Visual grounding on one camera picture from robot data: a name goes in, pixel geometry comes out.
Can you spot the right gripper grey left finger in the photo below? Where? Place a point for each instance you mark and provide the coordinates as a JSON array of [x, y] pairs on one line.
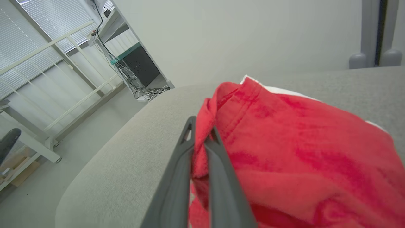
[[171, 196]]

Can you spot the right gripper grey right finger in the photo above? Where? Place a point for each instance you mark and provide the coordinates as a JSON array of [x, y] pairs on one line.
[[224, 202]]

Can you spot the red white-sleeved shirt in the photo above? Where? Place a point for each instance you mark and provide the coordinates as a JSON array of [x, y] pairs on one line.
[[300, 158]]

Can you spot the black cabinet under desk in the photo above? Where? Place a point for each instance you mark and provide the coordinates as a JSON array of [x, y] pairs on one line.
[[142, 65]]

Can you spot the wooden pallet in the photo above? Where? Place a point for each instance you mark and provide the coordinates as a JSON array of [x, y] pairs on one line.
[[19, 167]]

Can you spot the black chair part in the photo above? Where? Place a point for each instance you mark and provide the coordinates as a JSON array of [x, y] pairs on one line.
[[8, 142]]

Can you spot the white desk with teal edge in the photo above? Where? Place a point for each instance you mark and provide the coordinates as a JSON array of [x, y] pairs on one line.
[[114, 25]]

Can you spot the grey rounded partition foot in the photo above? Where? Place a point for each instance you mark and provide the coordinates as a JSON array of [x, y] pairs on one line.
[[357, 60], [391, 58]]

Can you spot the white window blinds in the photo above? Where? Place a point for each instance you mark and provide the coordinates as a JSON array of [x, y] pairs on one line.
[[19, 34]]

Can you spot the white metal desk frame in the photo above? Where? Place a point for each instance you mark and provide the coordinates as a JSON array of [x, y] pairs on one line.
[[79, 103]]

